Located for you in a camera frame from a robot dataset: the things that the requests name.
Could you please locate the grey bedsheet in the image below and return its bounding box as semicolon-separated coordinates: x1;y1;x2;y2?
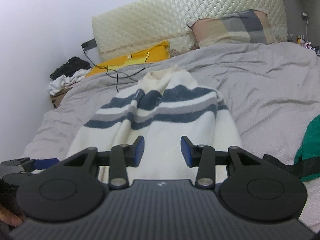
24;41;320;230

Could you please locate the yellow pillow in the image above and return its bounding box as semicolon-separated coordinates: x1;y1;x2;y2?
86;41;170;77

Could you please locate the dark wall socket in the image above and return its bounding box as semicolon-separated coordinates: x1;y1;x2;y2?
81;38;97;51

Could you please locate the white clothes pile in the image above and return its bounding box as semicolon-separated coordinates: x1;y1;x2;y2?
47;70;88;96

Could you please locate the cream quilted headboard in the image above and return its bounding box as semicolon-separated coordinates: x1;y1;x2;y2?
92;0;288;58

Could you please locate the black strap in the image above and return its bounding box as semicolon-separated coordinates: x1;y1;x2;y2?
262;154;320;179

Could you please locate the person's left hand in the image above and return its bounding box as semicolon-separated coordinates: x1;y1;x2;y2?
0;197;24;230

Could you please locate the plaid pillow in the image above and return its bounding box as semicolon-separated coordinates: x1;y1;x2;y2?
187;9;278;49

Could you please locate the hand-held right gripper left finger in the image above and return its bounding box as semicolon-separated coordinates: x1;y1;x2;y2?
62;135;145;190

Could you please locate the group of small bottles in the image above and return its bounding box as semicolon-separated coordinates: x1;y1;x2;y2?
287;33;320;55

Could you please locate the black cable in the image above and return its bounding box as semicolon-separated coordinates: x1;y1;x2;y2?
81;44;150;93

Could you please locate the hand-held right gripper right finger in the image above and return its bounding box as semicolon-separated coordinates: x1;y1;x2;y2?
180;135;263;188

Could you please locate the green cloth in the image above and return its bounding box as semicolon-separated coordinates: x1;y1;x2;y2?
294;114;320;182

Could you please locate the cardboard box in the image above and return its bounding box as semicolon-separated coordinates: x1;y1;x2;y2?
49;86;73;109

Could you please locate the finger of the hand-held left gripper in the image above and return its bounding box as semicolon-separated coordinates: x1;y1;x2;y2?
21;157;60;173

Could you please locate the white striped sweater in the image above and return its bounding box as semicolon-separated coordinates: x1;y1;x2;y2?
66;65;244;183

